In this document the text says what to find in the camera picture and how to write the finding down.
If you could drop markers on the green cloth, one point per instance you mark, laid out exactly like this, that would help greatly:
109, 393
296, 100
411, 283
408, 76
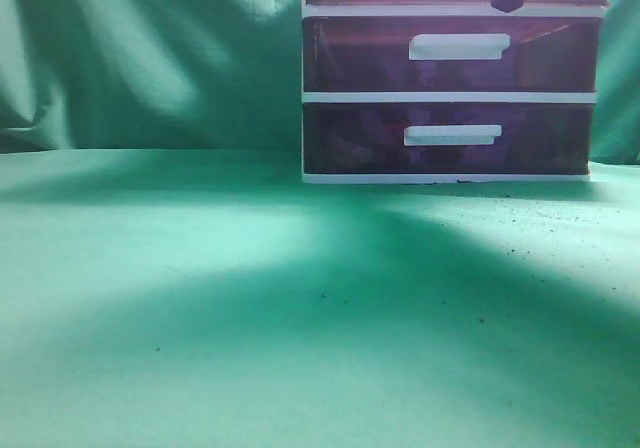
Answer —
167, 279

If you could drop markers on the white drawer cabinet frame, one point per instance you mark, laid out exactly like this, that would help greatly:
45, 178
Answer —
459, 9

